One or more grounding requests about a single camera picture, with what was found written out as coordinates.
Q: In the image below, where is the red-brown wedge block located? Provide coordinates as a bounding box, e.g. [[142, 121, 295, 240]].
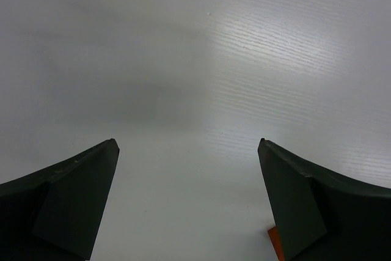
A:
[[268, 226, 285, 261]]

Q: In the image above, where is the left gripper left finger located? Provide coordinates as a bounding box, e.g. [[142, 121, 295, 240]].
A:
[[1, 139, 120, 260]]

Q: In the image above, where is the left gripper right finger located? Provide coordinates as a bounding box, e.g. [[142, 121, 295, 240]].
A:
[[258, 139, 390, 260]]

